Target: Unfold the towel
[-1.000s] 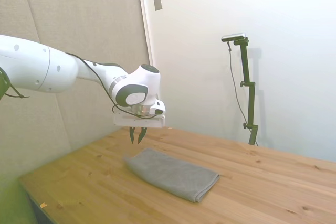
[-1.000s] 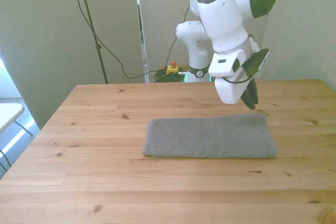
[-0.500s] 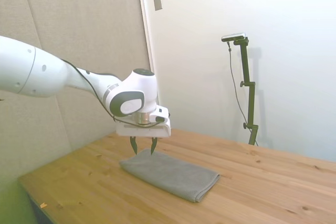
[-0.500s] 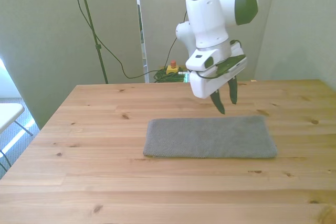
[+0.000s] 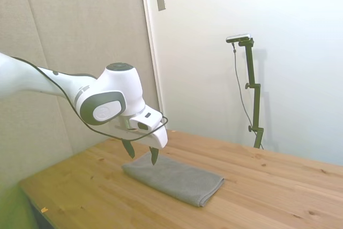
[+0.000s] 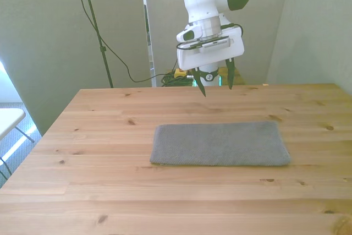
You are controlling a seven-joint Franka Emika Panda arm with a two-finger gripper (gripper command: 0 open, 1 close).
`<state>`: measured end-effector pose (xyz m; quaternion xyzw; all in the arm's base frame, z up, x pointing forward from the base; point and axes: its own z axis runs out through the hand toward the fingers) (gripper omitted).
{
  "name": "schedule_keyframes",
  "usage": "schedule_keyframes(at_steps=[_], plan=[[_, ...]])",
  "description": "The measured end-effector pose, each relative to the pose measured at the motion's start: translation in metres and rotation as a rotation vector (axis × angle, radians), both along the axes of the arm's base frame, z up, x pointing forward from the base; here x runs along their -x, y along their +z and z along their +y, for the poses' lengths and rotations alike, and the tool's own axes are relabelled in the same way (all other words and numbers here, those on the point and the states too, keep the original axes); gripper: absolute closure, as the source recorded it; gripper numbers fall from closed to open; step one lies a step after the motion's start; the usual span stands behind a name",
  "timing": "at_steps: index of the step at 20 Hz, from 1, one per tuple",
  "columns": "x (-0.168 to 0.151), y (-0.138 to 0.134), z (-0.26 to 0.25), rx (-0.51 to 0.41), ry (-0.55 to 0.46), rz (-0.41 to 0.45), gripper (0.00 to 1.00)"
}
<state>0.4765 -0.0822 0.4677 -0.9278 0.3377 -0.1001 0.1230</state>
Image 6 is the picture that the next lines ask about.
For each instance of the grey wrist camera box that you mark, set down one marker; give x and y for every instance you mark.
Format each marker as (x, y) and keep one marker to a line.
(215, 45)

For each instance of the grey terry towel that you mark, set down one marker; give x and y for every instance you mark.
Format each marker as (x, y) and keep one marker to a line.
(220, 145)

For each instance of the yellow emergency stop button box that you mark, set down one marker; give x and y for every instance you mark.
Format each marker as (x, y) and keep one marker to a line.
(178, 74)

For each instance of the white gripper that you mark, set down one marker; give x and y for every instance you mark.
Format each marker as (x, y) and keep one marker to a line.
(209, 59)

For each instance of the white partition edge strip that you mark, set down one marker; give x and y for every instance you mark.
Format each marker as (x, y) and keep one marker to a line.
(147, 53)

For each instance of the black camera stand pole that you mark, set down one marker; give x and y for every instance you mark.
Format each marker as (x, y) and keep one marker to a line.
(94, 23)

